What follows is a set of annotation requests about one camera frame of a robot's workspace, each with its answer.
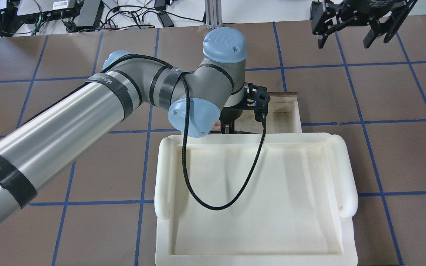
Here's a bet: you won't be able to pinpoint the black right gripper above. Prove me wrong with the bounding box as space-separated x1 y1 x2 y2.
310 0 417 49

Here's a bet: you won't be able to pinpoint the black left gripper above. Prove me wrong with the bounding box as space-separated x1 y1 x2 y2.
219 83 271 128

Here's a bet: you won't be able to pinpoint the wooden drawer with white handle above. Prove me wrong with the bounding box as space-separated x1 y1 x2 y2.
217 92 302 134

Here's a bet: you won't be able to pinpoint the orange grey handled scissors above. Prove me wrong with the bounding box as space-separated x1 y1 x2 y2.
211 123 220 131

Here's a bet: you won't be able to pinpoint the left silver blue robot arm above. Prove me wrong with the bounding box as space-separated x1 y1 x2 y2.
0 27 251 226

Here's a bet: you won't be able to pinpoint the white foam tray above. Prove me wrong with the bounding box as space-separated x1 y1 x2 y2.
154 133 358 266

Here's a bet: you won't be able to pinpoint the black power adapter brick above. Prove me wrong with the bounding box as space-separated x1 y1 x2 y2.
74 0 104 30

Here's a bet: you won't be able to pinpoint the aluminium frame post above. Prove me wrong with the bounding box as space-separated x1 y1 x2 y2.
204 0 223 29

